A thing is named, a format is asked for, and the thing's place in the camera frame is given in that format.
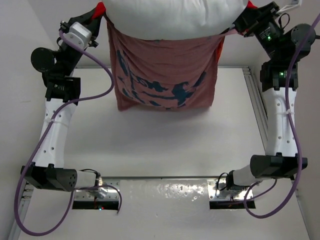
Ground pink patterned pillowcase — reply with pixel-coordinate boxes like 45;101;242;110
91;1;258;112

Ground white pillow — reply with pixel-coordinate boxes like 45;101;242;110
103;0;248;41

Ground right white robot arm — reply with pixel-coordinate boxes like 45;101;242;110
223;0;318;191

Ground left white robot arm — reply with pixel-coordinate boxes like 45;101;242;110
24;37;83;192

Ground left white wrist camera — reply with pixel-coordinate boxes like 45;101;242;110
64;22;92;49

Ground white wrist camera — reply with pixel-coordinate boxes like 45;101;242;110
277;0;303;14
64;22;92;49

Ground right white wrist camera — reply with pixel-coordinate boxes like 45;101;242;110
277;0;303;14

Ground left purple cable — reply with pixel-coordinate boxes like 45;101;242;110
14;29;123;236

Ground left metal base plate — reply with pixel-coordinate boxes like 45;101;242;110
74;178;120;202

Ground metal base plate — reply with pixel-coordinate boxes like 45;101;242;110
74;178;120;202
207;177;249;202

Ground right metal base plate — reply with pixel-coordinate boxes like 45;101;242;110
207;177;249;202

